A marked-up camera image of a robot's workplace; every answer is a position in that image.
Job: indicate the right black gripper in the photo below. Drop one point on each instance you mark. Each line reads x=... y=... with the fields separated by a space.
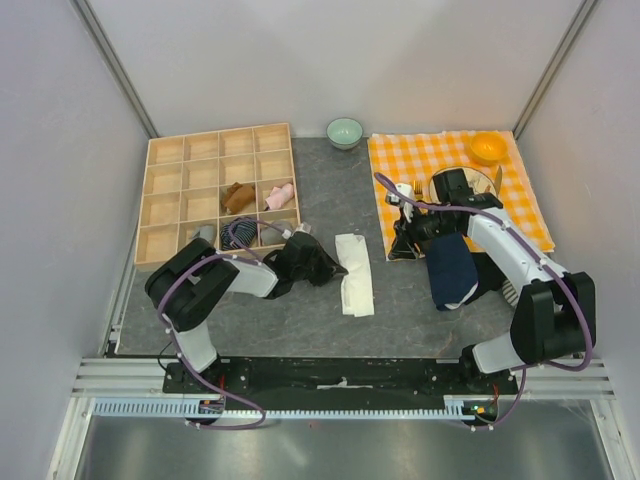
x=401 y=248

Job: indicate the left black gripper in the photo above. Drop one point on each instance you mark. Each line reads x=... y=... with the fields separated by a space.
x=330 y=270

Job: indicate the white cloth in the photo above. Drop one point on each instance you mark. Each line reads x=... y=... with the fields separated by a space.
x=356 y=287

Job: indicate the brown underwear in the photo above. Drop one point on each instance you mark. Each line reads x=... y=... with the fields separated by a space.
x=237 y=197

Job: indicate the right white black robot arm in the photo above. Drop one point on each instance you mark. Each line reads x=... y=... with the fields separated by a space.
x=554 y=319

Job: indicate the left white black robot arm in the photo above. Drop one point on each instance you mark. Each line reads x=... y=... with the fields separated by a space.
x=186 y=289

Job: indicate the navy blue underwear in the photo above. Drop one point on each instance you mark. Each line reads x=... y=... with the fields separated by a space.
x=452 y=272

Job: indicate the gold fork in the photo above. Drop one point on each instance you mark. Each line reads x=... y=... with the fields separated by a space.
x=418 y=189

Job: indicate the orange checkered tablecloth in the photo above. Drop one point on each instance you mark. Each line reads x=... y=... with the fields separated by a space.
x=406 y=158

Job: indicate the pink rolled cloth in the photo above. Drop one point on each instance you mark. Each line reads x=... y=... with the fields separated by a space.
x=279 y=196

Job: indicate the striped dark rolled cloth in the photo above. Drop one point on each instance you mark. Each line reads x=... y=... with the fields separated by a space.
x=238 y=234

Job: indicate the black cloth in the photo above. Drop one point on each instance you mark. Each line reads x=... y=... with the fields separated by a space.
x=490 y=277

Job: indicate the beige decorated plate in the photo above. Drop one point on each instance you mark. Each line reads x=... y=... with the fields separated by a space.
x=476 y=179

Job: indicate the grey ribbed cup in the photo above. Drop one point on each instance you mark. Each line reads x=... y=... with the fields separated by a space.
x=509 y=293

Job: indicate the gold knife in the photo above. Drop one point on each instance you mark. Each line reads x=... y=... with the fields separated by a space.
x=498 y=180

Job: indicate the wooden compartment tray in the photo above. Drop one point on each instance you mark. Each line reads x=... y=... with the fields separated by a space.
x=186 y=177

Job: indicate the teal ceramic bowl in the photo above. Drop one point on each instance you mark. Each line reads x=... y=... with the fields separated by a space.
x=344 y=133

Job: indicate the light grey rolled cloth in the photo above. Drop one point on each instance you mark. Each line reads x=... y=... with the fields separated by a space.
x=206 y=232

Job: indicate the orange bowl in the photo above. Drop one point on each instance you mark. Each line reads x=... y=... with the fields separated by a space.
x=487 y=148

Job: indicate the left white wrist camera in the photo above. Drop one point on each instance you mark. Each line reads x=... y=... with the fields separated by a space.
x=303 y=227

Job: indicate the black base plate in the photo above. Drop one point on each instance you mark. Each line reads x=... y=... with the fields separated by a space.
x=350 y=384

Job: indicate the grey cable duct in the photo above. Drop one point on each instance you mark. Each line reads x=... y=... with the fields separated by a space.
x=198 y=409

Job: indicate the aluminium frame rail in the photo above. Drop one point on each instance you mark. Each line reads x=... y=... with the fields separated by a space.
x=142 y=377

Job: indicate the right aluminium corner post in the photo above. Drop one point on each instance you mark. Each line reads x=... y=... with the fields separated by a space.
x=560 y=55

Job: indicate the aluminium corner post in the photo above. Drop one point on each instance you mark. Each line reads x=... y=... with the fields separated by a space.
x=560 y=55
x=98 y=35

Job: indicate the left aluminium corner post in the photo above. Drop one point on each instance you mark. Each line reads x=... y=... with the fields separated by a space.
x=98 y=35

